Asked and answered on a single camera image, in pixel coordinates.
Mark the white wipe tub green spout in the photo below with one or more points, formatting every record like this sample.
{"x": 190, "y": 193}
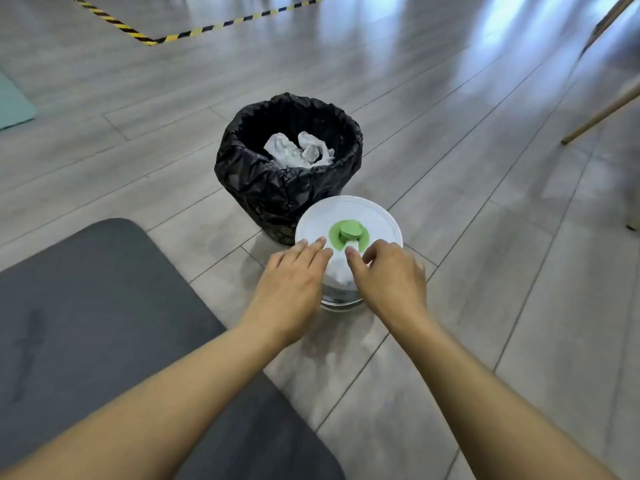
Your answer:
{"x": 350, "y": 214}

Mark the person's right hand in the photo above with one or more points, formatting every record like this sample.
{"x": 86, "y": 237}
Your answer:
{"x": 395, "y": 284}

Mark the person's left forearm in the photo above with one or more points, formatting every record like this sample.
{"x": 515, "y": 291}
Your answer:
{"x": 150, "y": 419}

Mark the black patterned trash bin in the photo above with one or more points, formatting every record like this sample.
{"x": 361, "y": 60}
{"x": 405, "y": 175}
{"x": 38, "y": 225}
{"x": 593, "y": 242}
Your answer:
{"x": 285, "y": 237}

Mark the person's left hand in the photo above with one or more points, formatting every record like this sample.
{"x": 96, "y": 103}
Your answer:
{"x": 287, "y": 294}

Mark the teal floor mat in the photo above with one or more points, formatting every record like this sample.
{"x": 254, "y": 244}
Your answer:
{"x": 12, "y": 107}

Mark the person's right forearm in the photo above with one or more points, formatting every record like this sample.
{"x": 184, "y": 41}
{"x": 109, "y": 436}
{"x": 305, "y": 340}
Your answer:
{"x": 475, "y": 409}

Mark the yellow black hazard tape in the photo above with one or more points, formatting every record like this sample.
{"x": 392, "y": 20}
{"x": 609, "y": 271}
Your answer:
{"x": 150, "y": 41}

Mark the black trash bag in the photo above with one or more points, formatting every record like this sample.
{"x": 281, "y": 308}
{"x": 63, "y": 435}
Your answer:
{"x": 260, "y": 189}

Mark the wooden chair leg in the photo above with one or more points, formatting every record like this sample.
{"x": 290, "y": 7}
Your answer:
{"x": 600, "y": 116}
{"x": 607, "y": 23}

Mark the dark grey yoga mat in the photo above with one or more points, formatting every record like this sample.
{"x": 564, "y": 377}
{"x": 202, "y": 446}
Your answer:
{"x": 75, "y": 304}

